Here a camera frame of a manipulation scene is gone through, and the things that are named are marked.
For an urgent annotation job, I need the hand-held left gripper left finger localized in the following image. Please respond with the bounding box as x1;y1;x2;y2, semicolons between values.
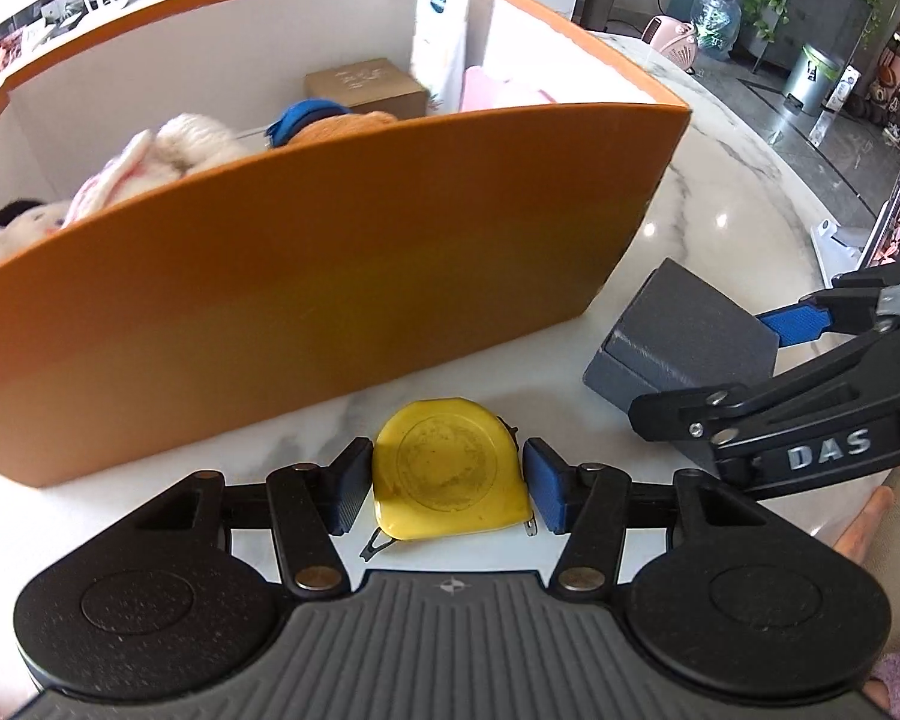
131;436;376;601

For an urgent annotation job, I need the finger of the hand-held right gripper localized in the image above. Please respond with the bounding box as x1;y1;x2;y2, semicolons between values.
757;255;900;347
628;315;900;443

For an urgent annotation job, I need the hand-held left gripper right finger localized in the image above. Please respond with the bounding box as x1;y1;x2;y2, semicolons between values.
523;439;770;592

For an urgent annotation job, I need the dark grey box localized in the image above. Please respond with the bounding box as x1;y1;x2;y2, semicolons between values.
583;257;779;470

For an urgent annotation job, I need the yellow tape measure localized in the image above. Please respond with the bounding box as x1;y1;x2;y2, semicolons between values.
360;396;541;560

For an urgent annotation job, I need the orange cardboard box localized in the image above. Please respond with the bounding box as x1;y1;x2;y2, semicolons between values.
0;0;691;488

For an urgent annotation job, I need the orange plush blue hat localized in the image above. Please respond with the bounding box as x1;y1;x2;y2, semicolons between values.
264;99;400;151

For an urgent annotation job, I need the pink wallet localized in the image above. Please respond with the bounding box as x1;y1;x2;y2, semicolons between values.
459;66;560;113

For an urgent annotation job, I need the white pink crochet bunny plush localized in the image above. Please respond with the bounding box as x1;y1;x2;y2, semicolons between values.
64;112;248;226

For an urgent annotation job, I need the small brown cardboard box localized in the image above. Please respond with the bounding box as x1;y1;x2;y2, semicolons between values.
304;56;430;121

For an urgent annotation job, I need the white plush pink striped dress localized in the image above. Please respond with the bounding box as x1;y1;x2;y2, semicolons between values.
0;199;72;267

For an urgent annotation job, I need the white cream tube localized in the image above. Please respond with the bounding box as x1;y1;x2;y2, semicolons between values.
409;0;470;117

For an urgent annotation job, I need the person's right hand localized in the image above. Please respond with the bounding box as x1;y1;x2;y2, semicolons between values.
831;456;900;569

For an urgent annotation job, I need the white phone stand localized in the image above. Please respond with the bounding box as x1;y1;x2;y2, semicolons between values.
810;219;871;278

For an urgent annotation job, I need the white packet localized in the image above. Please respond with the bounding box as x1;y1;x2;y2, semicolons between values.
810;64;862;147

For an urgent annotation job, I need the silver trash can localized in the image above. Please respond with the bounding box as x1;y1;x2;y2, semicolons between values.
782;43;847;117

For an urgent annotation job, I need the pink space heater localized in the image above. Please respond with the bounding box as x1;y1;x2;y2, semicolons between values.
640;15;698;74

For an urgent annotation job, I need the blue water jug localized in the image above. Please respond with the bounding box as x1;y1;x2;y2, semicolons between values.
690;0;743;65

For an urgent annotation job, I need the grey metal cabinet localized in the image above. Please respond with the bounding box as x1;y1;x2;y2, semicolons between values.
757;0;871;80

